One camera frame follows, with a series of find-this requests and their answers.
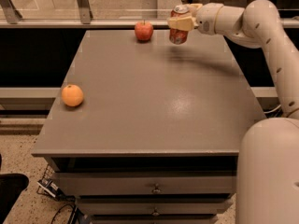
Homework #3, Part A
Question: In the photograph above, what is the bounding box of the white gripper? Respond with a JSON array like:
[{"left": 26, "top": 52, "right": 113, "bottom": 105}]
[{"left": 167, "top": 3, "right": 223, "bottom": 35}]

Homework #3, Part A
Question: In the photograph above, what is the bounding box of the red coke can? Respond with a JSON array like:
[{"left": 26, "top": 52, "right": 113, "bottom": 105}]
[{"left": 169, "top": 5, "right": 189, "bottom": 45}]

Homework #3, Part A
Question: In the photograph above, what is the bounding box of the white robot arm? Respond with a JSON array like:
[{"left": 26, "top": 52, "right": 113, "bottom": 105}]
[{"left": 167, "top": 0, "right": 299, "bottom": 224}]

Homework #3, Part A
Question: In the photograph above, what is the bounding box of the red apple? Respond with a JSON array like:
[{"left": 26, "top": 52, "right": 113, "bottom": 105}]
[{"left": 135, "top": 21, "right": 153, "bottom": 41}]

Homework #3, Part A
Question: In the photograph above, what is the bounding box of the grey drawer cabinet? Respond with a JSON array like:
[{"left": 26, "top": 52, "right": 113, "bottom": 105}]
[{"left": 33, "top": 30, "right": 264, "bottom": 224}]

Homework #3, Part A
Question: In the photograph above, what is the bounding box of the orange fruit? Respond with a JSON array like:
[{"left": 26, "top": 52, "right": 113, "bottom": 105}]
[{"left": 62, "top": 84, "right": 84, "bottom": 107}]

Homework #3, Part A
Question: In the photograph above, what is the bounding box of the top drawer knob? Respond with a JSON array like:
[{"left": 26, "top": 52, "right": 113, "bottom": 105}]
[{"left": 151, "top": 184, "right": 162, "bottom": 194}]

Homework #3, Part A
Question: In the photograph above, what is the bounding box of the drawer knob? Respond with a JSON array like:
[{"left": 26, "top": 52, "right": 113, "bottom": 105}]
[
  {"left": 151, "top": 208, "right": 160, "bottom": 217},
  {"left": 151, "top": 184, "right": 162, "bottom": 194}
]

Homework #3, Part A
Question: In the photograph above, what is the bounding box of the metal window railing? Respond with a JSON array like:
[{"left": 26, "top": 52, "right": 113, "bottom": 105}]
[{"left": 0, "top": 0, "right": 298, "bottom": 28}]

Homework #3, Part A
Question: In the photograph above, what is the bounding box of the black chair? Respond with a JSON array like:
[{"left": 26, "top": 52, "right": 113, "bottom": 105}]
[{"left": 0, "top": 152, "right": 30, "bottom": 223}]

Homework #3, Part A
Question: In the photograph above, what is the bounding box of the wire basket on floor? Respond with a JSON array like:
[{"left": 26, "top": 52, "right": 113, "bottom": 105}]
[{"left": 37, "top": 165, "right": 64, "bottom": 200}]

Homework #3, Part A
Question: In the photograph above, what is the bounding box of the black floor cable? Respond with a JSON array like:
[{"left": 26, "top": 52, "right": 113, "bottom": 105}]
[{"left": 50, "top": 203, "right": 82, "bottom": 224}]

